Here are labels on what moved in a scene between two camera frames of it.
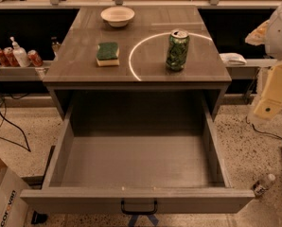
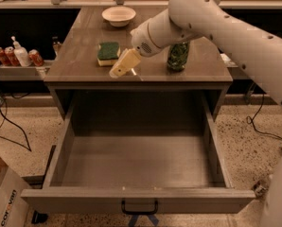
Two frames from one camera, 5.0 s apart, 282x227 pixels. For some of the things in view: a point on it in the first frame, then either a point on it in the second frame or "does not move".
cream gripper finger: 276,91 → 143,42
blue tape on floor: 154,220 does not move
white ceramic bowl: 117,16 does not move
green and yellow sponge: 108,54 does not move
